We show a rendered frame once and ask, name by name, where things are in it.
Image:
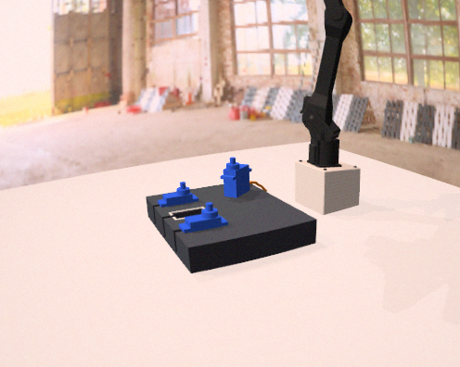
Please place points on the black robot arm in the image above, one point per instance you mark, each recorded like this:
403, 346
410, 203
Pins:
317, 108

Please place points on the blue micro servo with orange cable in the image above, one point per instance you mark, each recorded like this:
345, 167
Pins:
236, 179

